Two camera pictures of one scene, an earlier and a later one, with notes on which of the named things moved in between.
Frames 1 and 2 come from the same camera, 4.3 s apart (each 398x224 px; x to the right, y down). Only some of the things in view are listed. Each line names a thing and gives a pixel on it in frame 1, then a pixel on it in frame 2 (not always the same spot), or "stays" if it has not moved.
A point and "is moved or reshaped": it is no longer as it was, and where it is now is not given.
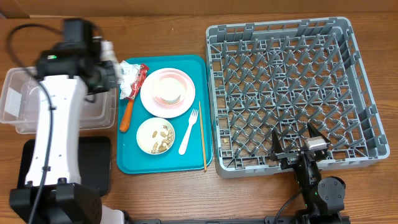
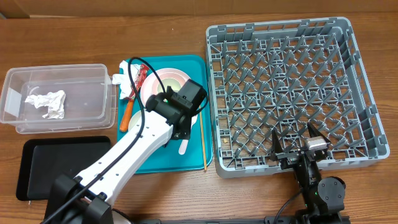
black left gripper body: [107, 79] to [186, 135]
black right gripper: [291, 158] stays
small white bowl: [155, 135] is moved or reshaped
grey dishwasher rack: [280, 74] stays
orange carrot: [125, 122] stays
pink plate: [167, 93] stays
